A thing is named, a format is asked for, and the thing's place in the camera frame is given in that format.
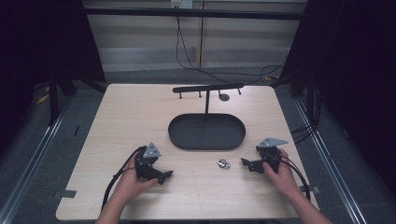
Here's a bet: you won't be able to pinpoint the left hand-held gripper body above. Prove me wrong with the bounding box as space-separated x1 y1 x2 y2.
134 142 163 182

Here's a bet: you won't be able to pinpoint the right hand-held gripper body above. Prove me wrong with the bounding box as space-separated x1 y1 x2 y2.
255 137 290 174

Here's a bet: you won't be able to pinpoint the person's left hand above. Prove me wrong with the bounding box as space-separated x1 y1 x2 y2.
115 152 160 203

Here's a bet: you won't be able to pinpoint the person's right hand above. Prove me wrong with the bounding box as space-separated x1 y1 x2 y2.
262 147 303 199

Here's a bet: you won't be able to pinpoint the black jewelry stand with tray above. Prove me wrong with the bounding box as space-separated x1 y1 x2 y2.
167 82 247 151

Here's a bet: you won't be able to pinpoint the grey tape strip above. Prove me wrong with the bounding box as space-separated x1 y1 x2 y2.
299 185 320 195
51 189 78 201

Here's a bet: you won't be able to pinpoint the dark curtain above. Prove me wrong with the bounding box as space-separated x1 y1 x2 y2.
279 0 396 200
0 0 107 157

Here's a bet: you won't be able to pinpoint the black metal stand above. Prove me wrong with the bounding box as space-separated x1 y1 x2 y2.
47 69 61 127

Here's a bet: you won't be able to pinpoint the yellow floor item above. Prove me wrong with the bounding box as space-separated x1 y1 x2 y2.
35 92 50 105

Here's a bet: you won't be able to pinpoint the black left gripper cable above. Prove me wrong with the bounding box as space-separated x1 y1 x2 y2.
100 146 148 213

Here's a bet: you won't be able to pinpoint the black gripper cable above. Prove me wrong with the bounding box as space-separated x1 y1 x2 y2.
100 146 148 213
279 154 312 202

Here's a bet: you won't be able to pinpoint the small silver metal ring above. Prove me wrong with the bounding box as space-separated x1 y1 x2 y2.
216 158 232 171

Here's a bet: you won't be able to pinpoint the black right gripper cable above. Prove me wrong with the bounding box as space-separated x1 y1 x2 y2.
279 154 312 202

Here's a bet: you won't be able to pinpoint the metal floor rail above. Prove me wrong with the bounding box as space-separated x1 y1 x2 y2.
292 97 370 224
0 106 68 224

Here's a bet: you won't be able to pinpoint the black hanging wall cable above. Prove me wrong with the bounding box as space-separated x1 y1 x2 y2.
175 15 286 86

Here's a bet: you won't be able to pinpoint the black horizontal frame bar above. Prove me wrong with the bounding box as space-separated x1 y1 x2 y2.
83 7 306 21

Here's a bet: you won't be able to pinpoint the white wall outlet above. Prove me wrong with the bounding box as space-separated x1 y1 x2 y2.
170 0 194 10

